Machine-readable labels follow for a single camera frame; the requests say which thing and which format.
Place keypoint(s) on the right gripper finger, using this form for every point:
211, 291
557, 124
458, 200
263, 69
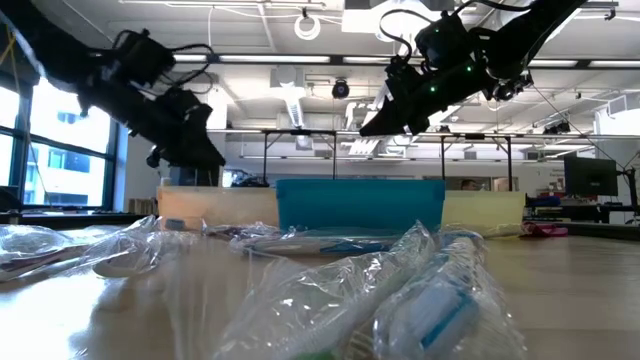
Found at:
405, 128
390, 117

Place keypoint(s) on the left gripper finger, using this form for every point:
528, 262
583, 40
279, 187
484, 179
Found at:
212, 135
195, 150

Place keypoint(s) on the small teal plastic bin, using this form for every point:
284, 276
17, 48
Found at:
360, 205

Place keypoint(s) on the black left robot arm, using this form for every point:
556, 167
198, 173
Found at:
50, 45

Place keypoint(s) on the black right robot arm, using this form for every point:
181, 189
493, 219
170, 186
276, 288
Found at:
530, 30

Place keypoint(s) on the small yellow cup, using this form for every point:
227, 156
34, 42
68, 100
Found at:
166, 182

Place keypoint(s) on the fluorescent ceiling light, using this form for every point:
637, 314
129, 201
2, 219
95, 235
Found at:
190, 58
365, 60
615, 63
552, 63
275, 59

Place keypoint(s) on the orange plastic bin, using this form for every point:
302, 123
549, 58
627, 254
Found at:
215, 207

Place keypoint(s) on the black ceiling-hung device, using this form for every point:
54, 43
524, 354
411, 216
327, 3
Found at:
512, 90

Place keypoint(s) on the brown wooden blocks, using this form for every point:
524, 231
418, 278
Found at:
140, 206

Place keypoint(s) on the person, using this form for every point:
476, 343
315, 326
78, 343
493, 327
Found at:
469, 185

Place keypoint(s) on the white ceiling light panel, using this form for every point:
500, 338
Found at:
360, 20

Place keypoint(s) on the yellow plastic bin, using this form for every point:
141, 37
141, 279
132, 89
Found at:
480, 212

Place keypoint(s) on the black ceiling fixture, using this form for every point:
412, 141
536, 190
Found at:
555, 128

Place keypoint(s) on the yellow wrapped toothbrush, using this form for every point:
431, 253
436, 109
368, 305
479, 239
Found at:
502, 232

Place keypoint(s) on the blue storage box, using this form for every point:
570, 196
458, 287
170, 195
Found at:
545, 202

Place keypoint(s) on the black computer monitor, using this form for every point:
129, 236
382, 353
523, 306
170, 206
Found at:
590, 175

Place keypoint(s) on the magenta cloth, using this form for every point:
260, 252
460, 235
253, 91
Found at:
547, 230

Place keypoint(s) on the black ceiling dome camera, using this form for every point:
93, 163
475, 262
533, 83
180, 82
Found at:
340, 90

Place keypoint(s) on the black metal gantry frame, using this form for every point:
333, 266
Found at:
300, 132

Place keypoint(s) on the silver ventilation duct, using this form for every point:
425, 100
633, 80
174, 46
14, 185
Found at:
290, 90

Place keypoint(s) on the large window dark frame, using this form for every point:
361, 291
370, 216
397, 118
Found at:
70, 150

